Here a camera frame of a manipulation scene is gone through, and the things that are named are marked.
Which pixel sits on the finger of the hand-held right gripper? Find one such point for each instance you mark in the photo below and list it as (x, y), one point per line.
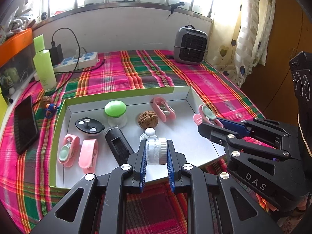
(231, 125)
(214, 132)

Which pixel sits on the small white knob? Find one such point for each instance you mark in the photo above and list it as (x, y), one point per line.
(150, 132)

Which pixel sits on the black white mushroom holder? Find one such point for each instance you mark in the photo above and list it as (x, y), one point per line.
(89, 125)

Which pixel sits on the small clear jar white lid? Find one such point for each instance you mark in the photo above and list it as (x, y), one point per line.
(156, 151)

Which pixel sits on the light green plastic bottle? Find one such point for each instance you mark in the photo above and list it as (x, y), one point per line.
(45, 68)

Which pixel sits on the grey space heater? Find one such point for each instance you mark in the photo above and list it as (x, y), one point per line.
(190, 46)

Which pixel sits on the pile of bags and papers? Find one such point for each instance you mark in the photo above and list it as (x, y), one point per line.
(17, 22)

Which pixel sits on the large brown walnut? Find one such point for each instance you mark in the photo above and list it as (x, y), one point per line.
(148, 119)

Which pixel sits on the yellow green cardboard box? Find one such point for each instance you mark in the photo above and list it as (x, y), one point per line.
(2, 107)

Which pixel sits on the black charger adapter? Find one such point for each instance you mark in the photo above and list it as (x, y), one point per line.
(56, 54)

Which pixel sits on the brown wooden cabinet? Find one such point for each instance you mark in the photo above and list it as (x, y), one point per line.
(280, 65)

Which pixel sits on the clear bin with orange lid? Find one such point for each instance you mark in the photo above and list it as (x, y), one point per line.
(14, 43)

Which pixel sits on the black smartphone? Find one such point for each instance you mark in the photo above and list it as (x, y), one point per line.
(24, 124)

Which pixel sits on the green white mushroom holder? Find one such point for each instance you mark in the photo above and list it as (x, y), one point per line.
(114, 108)

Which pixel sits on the small brown walnut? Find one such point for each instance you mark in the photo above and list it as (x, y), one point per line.
(45, 101)

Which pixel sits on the black rectangular device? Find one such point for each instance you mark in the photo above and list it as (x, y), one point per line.
(117, 143)

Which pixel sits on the heart print curtain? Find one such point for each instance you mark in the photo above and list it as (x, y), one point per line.
(251, 29)

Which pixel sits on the black clip on windowsill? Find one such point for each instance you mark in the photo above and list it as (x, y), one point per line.
(176, 4)

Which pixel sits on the white power strip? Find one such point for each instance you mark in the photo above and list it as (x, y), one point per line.
(85, 58)

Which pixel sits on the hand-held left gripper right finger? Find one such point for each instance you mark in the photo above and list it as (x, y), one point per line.
(170, 163)

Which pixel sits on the pink clip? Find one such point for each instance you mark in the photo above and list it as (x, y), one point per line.
(204, 113)
(67, 151)
(162, 108)
(87, 156)

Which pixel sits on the small blue toy figure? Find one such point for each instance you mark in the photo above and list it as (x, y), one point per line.
(51, 107)

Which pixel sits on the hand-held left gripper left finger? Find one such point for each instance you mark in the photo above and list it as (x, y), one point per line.
(143, 160)

